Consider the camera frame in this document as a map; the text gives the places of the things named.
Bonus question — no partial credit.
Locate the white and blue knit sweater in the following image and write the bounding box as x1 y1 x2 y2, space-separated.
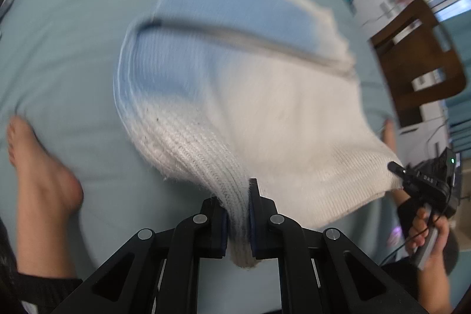
113 0 399 268

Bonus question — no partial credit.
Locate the right hand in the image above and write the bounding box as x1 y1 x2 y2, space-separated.
408 206 452 314

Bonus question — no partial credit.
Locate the brown wooden chair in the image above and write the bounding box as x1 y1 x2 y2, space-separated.
370 0 467 113

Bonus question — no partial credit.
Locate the bare left foot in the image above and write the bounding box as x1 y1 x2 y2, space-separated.
6 116 83 279

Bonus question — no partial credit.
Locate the teal bed sheet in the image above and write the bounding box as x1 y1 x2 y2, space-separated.
1 0 394 278

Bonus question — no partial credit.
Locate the black cable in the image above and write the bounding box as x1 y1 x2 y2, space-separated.
378 202 448 267

